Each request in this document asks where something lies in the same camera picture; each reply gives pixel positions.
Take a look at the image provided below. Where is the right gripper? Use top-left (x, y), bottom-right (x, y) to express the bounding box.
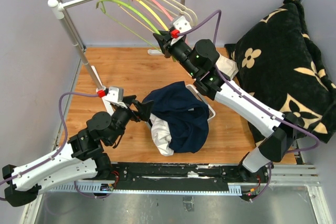
top-left (153, 30), bottom-right (198, 78)

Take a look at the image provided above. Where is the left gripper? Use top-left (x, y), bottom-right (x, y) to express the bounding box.
top-left (109, 95), bottom-right (154, 145)

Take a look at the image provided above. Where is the white t shirt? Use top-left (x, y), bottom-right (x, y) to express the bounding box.
top-left (150, 114), bottom-right (174, 156)

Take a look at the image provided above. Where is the navy blue t shirt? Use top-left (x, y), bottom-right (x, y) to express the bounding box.
top-left (143, 81), bottom-right (209, 156)

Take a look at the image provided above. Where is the yellow hanger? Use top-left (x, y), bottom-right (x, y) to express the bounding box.
top-left (112, 0), bottom-right (170, 32)

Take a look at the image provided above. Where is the green hanger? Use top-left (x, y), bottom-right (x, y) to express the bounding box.
top-left (96, 0), bottom-right (160, 51)

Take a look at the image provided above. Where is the metal clothes rack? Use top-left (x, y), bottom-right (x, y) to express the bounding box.
top-left (47, 0), bottom-right (190, 113)

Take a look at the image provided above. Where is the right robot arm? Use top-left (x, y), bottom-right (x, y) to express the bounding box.
top-left (153, 31), bottom-right (298, 182)

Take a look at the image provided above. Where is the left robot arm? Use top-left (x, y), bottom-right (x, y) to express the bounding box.
top-left (1, 95), bottom-right (154, 207)

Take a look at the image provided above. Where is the white plastic basket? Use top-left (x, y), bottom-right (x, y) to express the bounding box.
top-left (143, 81), bottom-right (209, 131)

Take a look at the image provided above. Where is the folded cream cloth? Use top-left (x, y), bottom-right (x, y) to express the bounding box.
top-left (216, 54), bottom-right (238, 80)

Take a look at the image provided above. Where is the black floral blanket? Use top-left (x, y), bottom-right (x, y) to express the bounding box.
top-left (225, 0), bottom-right (335, 143)

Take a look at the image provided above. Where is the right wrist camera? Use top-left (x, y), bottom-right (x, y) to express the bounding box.
top-left (169, 15), bottom-right (192, 46)

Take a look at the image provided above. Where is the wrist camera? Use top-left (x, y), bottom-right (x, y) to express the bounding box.
top-left (96, 86), bottom-right (125, 109)
top-left (169, 15), bottom-right (192, 46)

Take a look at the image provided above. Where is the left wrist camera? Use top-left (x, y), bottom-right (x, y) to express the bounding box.
top-left (96, 86), bottom-right (125, 109)

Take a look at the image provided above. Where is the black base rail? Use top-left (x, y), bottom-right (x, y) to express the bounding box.
top-left (112, 162), bottom-right (268, 193)

